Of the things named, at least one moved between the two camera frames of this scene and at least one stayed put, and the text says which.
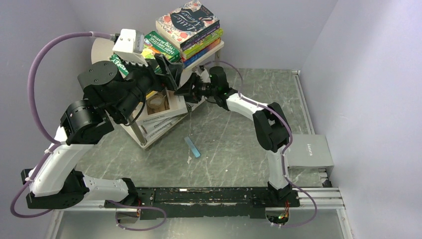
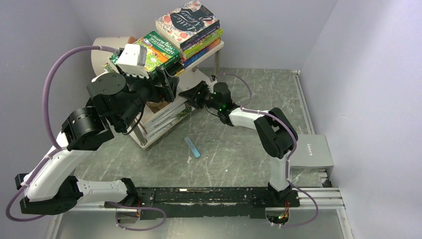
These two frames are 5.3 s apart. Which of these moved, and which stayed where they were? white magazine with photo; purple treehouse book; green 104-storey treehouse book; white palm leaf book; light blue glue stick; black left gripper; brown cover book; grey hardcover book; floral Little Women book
Moved: brown cover book; black left gripper; white palm leaf book
Stayed: purple treehouse book; grey hardcover book; light blue glue stick; green 104-storey treehouse book; white magazine with photo; floral Little Women book
